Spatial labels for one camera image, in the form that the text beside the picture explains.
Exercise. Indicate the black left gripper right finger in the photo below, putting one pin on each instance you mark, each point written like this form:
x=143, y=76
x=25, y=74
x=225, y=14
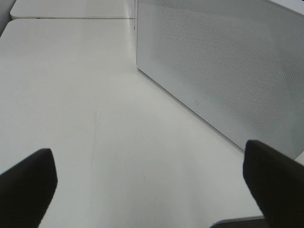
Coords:
x=276, y=183

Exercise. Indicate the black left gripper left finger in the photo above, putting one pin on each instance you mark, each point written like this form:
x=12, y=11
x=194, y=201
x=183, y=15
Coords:
x=27, y=189

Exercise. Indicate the white microwave door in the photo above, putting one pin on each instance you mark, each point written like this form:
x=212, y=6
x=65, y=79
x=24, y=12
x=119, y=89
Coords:
x=239, y=64

